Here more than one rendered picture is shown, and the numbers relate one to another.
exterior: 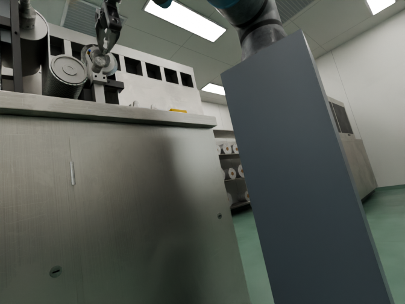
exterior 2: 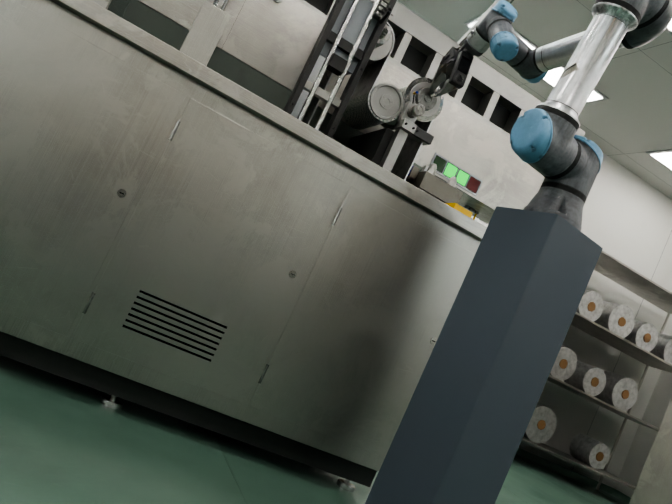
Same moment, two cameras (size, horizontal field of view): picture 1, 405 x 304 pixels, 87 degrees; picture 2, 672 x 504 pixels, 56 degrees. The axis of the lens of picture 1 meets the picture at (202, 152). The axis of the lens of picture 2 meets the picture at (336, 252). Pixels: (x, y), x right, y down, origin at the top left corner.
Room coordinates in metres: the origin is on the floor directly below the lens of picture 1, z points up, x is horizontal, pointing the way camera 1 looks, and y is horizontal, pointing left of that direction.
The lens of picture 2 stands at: (-1.09, -0.43, 0.48)
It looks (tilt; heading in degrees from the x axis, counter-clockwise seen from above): 5 degrees up; 24
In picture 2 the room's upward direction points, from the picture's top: 25 degrees clockwise
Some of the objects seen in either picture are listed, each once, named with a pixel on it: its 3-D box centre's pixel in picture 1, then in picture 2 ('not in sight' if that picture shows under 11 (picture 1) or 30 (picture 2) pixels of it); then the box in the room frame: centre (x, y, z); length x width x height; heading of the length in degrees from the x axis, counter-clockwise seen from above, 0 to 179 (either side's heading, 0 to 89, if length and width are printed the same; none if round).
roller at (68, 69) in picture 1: (64, 84); (371, 107); (0.83, 0.52, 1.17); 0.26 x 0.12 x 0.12; 44
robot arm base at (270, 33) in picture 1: (265, 51); (556, 209); (0.53, -0.22, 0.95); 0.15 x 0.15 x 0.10
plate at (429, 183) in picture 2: not in sight; (414, 190); (1.06, 0.33, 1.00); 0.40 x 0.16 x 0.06; 44
